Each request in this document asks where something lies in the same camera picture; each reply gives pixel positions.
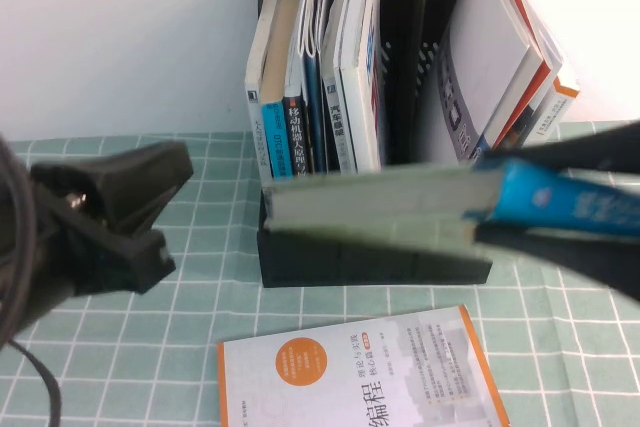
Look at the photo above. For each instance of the white thin booklets bundle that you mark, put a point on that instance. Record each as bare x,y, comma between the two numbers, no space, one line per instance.
312,7

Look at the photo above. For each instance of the orange-backed photo cover book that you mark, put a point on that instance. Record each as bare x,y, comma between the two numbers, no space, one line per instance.
531,82

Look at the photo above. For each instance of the yellow book with blue spine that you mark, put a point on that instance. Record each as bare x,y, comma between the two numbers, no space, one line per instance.
375,197

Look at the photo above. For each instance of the books in right compartment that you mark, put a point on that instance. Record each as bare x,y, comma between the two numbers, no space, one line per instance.
480,47

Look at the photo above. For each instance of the black-spined book white characters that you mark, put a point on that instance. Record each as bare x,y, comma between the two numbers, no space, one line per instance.
295,142

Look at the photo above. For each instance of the books in compartment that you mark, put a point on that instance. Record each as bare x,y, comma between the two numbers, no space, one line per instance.
360,97
480,47

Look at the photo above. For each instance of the grey-spined white book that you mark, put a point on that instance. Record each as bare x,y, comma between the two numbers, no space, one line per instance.
337,122

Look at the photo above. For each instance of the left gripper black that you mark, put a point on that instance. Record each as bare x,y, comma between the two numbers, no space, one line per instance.
55,227

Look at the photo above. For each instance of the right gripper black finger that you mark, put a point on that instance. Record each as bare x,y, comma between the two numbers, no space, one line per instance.
600,152
590,262

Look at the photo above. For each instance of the cyan-spined book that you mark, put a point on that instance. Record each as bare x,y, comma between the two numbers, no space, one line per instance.
275,142

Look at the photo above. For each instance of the white book with orange edge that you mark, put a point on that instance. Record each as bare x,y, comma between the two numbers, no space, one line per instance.
350,382

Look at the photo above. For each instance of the green white checked tablecloth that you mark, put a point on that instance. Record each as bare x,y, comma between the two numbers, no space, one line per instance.
200,322

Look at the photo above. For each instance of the white-spined paperback book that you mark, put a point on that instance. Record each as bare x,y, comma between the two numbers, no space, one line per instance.
255,112

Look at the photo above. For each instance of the dark blue thin book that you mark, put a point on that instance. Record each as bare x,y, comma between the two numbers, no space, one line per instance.
314,112

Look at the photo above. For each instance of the books in left compartment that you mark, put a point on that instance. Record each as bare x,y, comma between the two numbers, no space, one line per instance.
360,97

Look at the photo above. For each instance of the white book orange-topped spine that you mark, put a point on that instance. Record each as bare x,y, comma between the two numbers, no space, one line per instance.
555,117

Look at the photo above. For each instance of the black plastic book holder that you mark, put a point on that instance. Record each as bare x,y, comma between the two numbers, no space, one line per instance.
350,262

